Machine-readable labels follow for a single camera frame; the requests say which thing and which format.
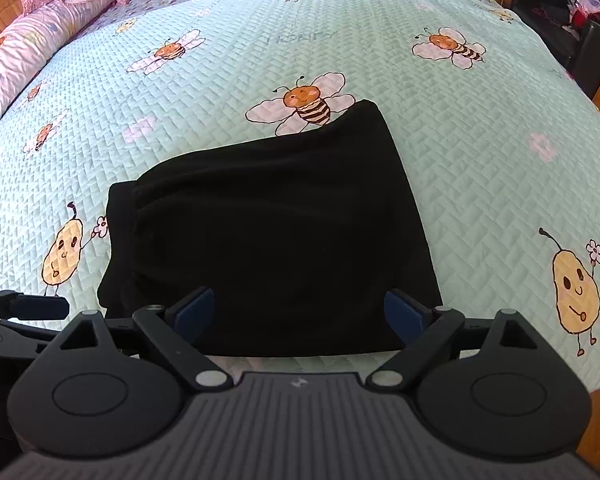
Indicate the mint quilted bedspread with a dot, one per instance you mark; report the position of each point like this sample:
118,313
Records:
330,60

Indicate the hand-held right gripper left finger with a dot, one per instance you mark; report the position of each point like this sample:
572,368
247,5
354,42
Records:
197,312

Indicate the rolled floral quilt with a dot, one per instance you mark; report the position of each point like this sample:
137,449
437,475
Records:
25,45

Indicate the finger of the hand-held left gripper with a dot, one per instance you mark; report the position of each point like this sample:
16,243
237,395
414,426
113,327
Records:
42,306

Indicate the black pants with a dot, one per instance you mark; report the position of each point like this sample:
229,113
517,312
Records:
280,235

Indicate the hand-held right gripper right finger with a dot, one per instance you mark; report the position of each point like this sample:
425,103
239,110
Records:
402,317

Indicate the black chair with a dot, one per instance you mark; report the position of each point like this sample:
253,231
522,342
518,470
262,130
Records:
560,25

